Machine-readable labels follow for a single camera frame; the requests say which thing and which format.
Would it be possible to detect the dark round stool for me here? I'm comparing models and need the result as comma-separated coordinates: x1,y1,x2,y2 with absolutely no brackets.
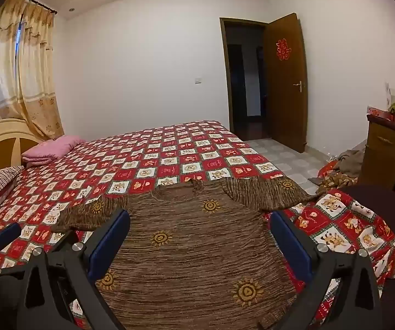
338,184,395,330

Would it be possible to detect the red checked printed bedsheet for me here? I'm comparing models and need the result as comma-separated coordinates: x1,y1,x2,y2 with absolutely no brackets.
0,120,395,330

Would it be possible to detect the dark curtain rod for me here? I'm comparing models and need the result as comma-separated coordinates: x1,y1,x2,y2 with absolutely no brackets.
12,0,58,15

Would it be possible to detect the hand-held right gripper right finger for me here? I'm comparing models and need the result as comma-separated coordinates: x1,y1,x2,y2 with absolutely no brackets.
271,210,383,330

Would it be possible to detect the red plastic bag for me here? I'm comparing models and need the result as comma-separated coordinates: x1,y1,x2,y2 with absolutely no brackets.
317,163,340,187

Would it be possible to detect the brown wooden door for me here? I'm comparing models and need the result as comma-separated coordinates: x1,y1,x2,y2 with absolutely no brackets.
263,13,308,153

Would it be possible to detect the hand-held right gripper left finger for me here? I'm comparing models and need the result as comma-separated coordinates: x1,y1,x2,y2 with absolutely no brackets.
17,209,131,330

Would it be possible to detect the red paper door decoration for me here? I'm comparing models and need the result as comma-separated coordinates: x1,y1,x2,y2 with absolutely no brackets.
276,39,288,61

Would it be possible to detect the yellow patterned curtain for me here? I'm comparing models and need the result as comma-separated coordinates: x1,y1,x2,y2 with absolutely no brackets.
0,0,64,141

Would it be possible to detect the brown door frame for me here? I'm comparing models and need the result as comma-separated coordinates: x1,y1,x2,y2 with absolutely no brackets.
219,17,270,141

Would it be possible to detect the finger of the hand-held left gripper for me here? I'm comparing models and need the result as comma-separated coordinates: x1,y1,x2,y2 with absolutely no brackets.
0,223,22,276
48,231,81,254

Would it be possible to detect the wooden desk with drawers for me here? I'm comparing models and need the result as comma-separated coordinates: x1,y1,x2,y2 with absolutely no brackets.
358,114,395,200

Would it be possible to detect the brown knitted sweater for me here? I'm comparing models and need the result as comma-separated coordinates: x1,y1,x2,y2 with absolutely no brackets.
51,179,318,330

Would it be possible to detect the pink folded pillow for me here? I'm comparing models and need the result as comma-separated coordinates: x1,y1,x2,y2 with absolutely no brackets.
22,136,86,166

